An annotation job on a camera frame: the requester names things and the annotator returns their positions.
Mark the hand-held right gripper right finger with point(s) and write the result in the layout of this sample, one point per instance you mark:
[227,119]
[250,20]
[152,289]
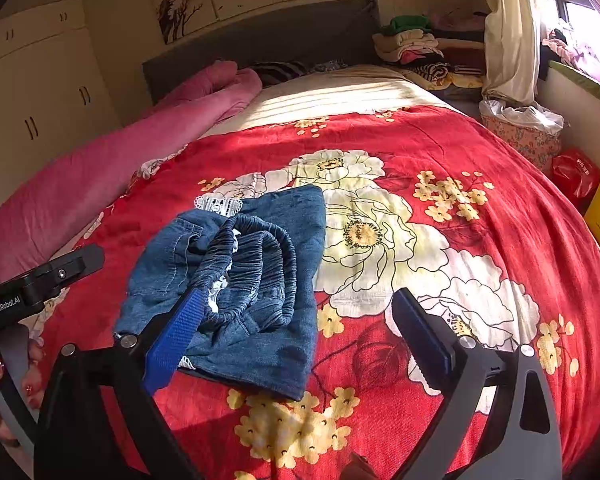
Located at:
[422,335]

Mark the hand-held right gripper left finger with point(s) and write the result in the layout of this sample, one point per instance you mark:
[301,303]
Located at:
[172,345]

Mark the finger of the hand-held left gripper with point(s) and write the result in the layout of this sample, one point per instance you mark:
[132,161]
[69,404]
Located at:
[65,270]

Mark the blue denim lace-trimmed pants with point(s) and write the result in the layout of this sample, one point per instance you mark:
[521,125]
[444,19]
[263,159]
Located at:
[280,240]

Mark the person's right hand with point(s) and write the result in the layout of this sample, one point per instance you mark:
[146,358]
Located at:
[362,470]

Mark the pink quilt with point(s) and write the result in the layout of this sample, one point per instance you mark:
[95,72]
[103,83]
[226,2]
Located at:
[105,160]

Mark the red floral blanket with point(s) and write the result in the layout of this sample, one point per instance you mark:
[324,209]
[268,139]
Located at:
[480,210]

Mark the cream wardrobe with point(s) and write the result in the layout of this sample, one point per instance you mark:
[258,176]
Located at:
[40,85]

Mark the floral fabric basket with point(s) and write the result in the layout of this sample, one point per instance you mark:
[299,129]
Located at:
[525,145]

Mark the red plastic bag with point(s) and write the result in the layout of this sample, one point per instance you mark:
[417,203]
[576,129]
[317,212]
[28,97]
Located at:
[577,180]

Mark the white plastic bag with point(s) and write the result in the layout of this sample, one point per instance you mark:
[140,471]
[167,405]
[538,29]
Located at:
[520,112]

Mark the pile of folded clothes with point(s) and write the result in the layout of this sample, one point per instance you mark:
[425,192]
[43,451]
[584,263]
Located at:
[420,50]

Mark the striped dark pillow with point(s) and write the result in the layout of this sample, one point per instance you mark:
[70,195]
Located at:
[280,71]

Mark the green-edged window seat cushion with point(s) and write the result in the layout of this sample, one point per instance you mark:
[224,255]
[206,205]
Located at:
[585,82]

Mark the grey bed headboard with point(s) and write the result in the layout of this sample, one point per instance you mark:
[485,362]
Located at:
[260,35]

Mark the cream curtain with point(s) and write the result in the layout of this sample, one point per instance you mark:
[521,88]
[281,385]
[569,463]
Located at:
[510,25]

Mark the purple floral cloth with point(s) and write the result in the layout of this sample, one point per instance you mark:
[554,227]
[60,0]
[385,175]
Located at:
[590,55]

